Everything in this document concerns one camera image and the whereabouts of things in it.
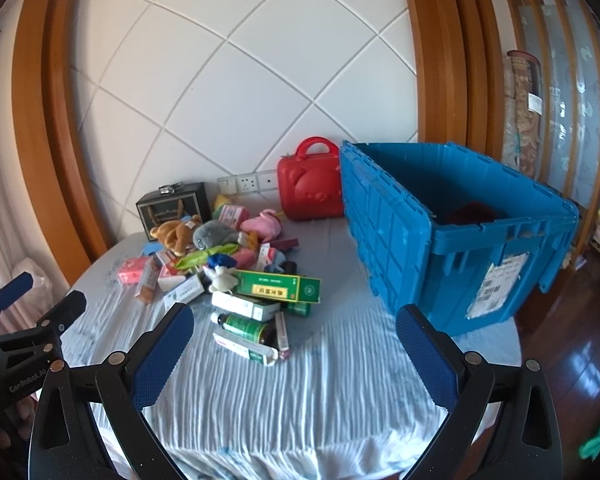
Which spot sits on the blue plastic crate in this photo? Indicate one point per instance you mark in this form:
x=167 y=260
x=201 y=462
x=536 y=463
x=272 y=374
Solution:
x=405 y=240

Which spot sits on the slim pink box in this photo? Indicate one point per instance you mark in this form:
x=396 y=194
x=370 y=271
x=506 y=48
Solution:
x=282 y=335

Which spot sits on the pink soft pack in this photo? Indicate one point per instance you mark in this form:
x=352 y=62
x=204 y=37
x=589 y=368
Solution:
x=132 y=270

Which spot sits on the grey plush toy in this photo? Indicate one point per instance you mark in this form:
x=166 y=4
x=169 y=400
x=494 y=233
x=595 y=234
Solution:
x=215 y=234

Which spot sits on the pale pink curtain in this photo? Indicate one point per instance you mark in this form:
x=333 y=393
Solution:
x=0 y=160

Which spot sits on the maroon flat item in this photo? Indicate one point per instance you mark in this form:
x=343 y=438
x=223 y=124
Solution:
x=286 y=244

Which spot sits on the white flat box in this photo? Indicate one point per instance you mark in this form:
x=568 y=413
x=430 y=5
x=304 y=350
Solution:
x=182 y=295

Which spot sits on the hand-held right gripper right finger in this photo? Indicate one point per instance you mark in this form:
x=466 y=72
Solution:
x=425 y=355

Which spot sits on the white wall socket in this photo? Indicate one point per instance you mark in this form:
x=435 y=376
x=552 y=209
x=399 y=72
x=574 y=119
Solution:
x=246 y=182
x=268 y=180

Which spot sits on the pink pig plush orange body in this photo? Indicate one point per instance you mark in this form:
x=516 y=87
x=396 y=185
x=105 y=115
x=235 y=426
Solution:
x=262 y=224

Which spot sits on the rolled patterned fabric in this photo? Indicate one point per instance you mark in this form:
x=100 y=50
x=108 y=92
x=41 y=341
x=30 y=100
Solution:
x=522 y=110

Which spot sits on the clear plastic bag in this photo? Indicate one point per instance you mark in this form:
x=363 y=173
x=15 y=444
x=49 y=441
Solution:
x=42 y=290

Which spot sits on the brown dog plush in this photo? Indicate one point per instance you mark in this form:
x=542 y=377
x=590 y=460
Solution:
x=177 y=235

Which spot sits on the yellow green item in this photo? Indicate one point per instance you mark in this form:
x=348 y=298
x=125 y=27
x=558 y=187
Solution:
x=221 y=201

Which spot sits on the maroon knit hat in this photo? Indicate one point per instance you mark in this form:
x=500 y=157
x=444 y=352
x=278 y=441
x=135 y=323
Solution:
x=472 y=212

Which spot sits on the small red white box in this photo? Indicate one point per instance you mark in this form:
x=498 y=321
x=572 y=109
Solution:
x=169 y=266

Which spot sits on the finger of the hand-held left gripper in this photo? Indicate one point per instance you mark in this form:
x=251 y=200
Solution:
x=12 y=290
x=65 y=315

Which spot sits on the wooden glass partition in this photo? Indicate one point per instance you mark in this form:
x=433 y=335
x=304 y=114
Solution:
x=575 y=85

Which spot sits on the pink plastic pack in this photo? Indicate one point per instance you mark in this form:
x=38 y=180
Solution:
x=245 y=260

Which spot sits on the green plastic pack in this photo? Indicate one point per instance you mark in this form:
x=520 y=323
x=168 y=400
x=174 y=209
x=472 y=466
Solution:
x=205 y=256

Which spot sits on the dark small bottle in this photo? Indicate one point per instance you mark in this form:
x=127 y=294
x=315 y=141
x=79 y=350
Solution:
x=289 y=266

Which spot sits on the black gift box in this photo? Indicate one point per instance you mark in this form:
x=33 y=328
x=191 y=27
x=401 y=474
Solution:
x=160 y=210

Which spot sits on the orange white box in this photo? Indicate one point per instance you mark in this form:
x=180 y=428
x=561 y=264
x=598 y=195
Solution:
x=147 y=282

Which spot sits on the green medicine bottle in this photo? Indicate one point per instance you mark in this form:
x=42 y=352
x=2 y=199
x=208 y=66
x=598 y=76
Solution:
x=247 y=328

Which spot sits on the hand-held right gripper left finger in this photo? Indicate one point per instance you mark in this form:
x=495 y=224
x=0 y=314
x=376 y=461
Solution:
x=162 y=355

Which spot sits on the open white medicine box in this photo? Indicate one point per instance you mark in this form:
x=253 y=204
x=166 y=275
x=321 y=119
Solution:
x=240 y=352

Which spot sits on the blue flat piece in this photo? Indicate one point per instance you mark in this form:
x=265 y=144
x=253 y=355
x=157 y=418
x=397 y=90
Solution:
x=152 y=248

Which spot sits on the small white rabbit plush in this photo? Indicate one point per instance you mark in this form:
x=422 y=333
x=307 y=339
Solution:
x=222 y=277

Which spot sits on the wooden wall frame post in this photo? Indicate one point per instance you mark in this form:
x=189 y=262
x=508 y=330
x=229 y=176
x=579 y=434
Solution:
x=450 y=60
x=50 y=110

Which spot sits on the long green medicine box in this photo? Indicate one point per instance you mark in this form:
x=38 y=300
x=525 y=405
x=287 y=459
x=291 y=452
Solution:
x=280 y=285

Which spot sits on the red toy suitcase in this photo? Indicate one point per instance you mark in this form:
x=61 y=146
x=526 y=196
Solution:
x=310 y=185

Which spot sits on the pink white carton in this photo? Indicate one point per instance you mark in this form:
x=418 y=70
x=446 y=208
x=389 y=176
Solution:
x=231 y=215

